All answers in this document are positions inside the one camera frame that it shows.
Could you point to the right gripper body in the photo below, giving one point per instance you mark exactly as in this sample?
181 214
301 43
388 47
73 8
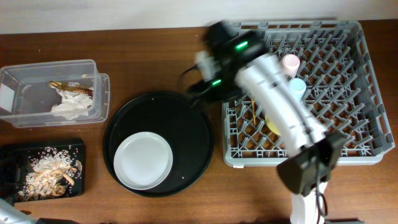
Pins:
201 89

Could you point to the wooden chopstick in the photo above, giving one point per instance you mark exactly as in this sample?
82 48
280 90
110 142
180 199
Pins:
253 106

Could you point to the pink cup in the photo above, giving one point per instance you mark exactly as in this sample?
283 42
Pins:
290 64

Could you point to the blue cup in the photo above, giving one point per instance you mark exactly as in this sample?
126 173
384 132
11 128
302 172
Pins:
297 88

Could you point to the yellow bowl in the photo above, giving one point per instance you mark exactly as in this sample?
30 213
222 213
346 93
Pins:
271 125

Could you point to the grey plate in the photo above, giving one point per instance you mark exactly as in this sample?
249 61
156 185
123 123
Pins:
143 161

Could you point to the brown snack wrapper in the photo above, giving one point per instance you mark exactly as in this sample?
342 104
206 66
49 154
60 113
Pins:
72 88

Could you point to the white tissue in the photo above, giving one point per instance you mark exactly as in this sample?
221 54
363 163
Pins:
72 104

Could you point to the food scraps and rice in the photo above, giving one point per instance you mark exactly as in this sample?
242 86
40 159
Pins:
55 172

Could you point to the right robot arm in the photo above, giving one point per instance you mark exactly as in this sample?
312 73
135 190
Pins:
312 151

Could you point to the grey dishwasher rack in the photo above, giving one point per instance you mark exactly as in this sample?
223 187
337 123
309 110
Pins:
342 92

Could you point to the clear plastic waste bin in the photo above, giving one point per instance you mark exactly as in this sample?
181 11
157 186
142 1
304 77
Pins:
27 98

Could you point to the round black serving tray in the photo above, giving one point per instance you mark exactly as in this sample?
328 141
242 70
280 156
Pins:
170 115

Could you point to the small white table label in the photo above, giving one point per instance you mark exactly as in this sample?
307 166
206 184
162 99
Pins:
238 166

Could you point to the black rectangular food tray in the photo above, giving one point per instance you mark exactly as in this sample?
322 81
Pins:
14 157

